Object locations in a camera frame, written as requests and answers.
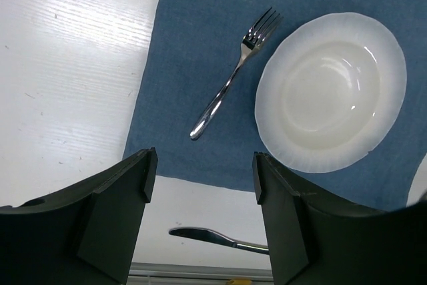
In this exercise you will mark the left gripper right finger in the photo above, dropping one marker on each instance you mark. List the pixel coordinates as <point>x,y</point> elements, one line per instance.
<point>317,237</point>

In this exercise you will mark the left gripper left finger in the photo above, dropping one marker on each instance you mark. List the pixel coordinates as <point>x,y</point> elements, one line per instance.
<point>85,233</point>

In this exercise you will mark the white bowl plate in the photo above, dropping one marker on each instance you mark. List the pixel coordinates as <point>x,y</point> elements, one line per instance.
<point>331,92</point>

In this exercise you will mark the blue cloth napkin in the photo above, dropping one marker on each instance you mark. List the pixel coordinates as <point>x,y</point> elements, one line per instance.
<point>194,48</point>

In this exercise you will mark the silver fork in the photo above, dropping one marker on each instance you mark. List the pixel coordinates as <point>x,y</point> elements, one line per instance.
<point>251,43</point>

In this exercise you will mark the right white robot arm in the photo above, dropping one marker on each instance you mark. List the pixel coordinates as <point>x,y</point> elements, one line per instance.
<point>419,184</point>

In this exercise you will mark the silver table knife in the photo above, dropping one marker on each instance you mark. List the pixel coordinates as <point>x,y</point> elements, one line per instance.
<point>214,237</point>

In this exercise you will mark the aluminium front rail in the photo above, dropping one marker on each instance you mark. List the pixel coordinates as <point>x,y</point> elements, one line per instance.
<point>144,273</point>

